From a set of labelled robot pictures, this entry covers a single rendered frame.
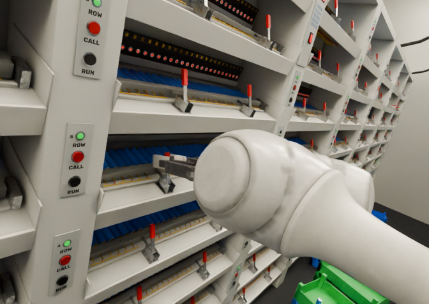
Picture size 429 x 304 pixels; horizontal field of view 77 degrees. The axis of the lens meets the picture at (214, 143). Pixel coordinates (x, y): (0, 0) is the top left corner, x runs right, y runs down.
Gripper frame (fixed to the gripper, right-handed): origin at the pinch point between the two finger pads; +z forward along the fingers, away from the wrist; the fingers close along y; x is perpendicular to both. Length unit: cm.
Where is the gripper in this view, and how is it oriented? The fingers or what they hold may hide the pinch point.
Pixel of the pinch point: (168, 161)
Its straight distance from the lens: 64.0
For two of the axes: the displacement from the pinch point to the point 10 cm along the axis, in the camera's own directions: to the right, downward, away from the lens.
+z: -7.8, -0.9, 6.2
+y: 6.3, -0.4, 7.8
